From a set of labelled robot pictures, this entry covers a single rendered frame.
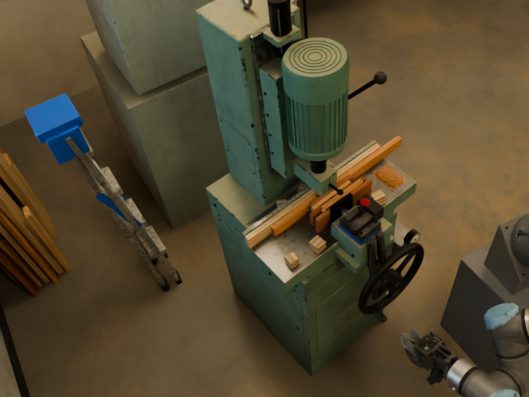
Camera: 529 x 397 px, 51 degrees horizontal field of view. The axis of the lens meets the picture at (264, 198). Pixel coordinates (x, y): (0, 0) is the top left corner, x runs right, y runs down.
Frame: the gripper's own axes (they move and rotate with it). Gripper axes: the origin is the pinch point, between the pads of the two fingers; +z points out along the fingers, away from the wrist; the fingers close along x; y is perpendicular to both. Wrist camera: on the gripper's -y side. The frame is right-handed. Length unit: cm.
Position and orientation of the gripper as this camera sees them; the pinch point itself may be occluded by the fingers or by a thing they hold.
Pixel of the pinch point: (404, 339)
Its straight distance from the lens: 181.0
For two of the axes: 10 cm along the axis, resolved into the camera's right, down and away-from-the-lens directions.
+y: -3.1, -7.9, -5.4
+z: -5.3, -3.2, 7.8
